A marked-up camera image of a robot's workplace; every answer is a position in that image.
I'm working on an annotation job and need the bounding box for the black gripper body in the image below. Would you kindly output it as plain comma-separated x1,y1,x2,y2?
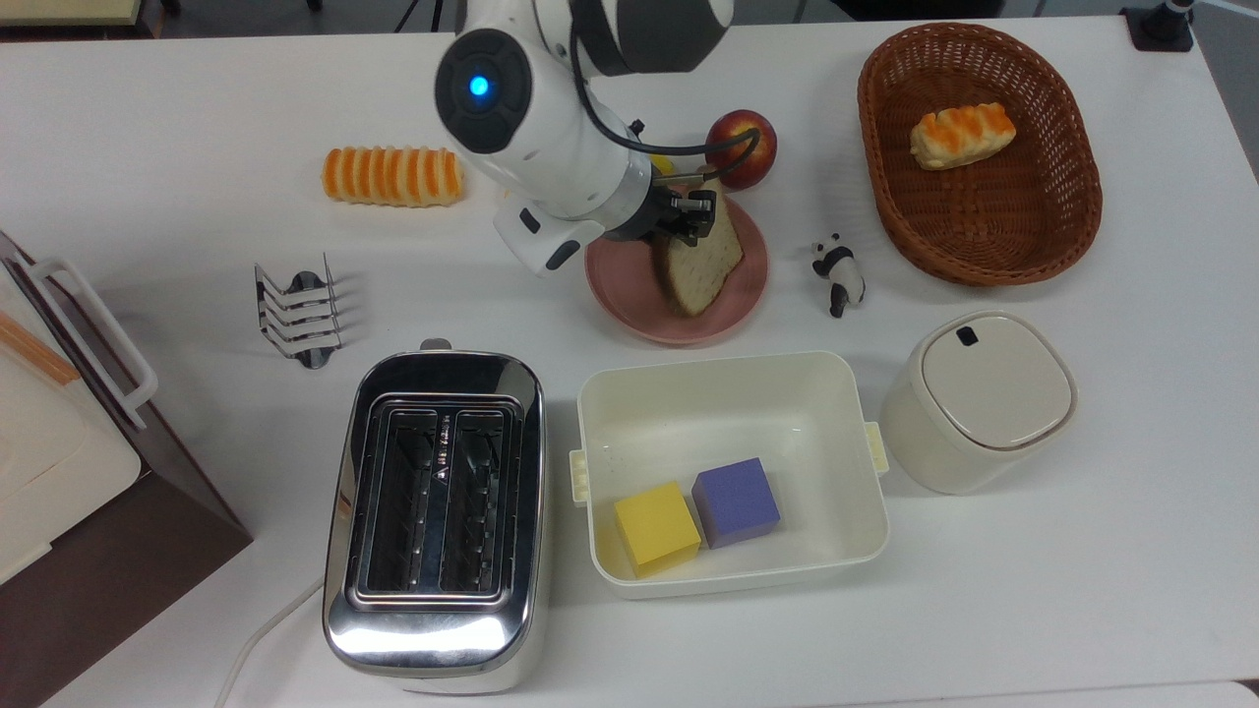
620,179,691,244

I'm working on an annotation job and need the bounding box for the brown bread slice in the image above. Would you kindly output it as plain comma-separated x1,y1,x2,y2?
653,180,747,319

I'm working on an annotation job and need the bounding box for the pink plate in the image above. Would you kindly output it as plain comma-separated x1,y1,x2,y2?
585,182,770,346

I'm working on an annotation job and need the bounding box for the orange striped bread roll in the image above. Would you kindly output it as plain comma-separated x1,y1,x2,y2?
322,146,464,208

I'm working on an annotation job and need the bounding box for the red apple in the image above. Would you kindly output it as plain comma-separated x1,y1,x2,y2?
704,109,779,192

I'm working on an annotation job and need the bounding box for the panda figurine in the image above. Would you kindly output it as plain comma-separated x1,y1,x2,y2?
810,232,867,319

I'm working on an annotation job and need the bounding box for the white plastic container box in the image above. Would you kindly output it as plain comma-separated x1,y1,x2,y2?
569,350,892,601

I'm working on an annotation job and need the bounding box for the small orange glazed pastry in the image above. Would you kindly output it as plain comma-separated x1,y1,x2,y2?
909,102,1018,172

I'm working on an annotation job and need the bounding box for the purple foam cube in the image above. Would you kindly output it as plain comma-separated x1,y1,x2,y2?
691,456,783,550

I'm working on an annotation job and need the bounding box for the yellow foam cube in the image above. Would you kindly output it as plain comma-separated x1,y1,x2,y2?
614,481,703,579

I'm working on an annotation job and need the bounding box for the white round canister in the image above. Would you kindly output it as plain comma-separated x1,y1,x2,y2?
877,311,1079,496

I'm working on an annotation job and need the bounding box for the brown wicker basket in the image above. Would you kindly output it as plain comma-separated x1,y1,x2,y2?
857,23,1104,288

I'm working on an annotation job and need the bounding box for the beige canister lid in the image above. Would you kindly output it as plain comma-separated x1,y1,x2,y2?
921,313,1075,452

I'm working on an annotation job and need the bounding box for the metal toast rack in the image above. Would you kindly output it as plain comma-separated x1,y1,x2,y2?
254,253,343,371

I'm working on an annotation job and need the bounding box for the chrome two-slot toaster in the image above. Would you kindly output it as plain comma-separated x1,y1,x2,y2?
322,339,548,695

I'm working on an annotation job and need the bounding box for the yellowish background table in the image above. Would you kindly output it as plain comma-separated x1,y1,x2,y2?
0,0,144,28

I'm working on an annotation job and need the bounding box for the white and brown appliance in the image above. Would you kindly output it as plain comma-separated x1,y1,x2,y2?
0,230,254,708

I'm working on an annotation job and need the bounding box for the white appliance with lid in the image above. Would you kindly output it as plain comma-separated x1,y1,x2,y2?
0,264,145,587

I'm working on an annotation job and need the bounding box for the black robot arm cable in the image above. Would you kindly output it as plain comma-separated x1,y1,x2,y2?
569,20,763,186

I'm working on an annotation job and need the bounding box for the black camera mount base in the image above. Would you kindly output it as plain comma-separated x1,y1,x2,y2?
1120,0,1197,53

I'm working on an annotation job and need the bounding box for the white bar handle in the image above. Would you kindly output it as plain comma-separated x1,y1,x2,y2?
14,254,159,432

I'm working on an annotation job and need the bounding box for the white toaster cable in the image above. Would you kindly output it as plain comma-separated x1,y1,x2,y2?
213,577,327,708

